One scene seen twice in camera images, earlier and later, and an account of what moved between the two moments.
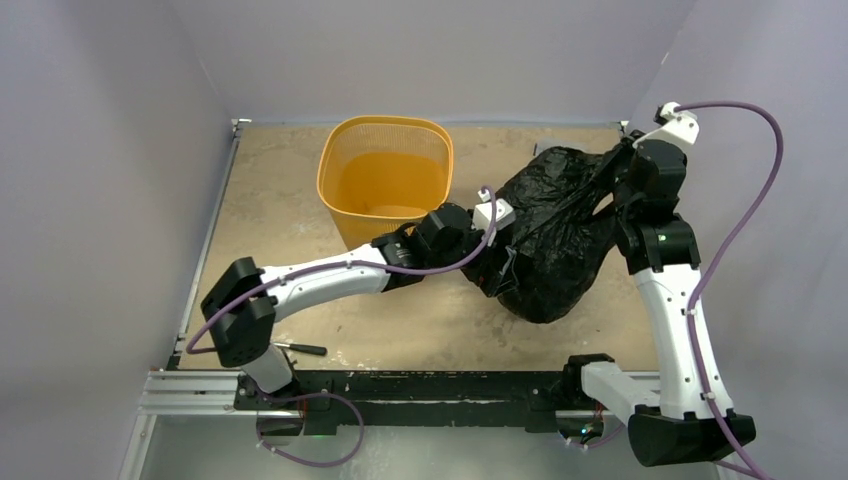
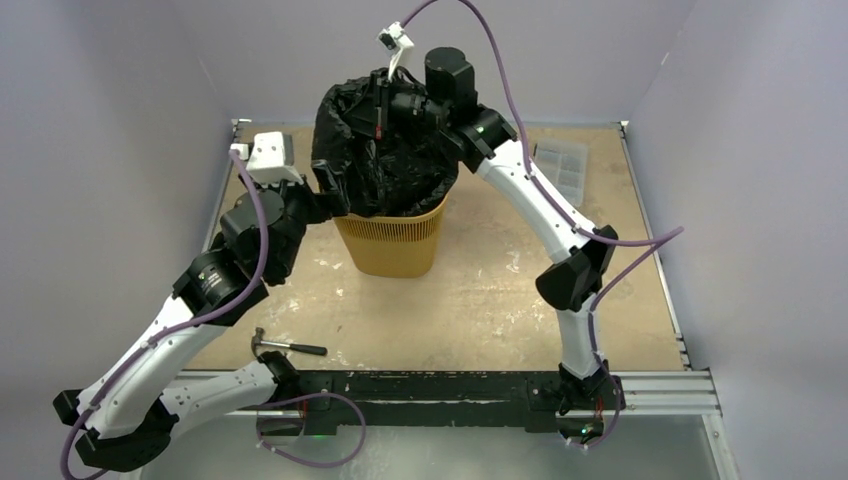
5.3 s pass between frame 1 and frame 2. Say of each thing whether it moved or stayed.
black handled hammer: stayed
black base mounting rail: stayed
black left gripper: moved
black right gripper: moved
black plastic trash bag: moved
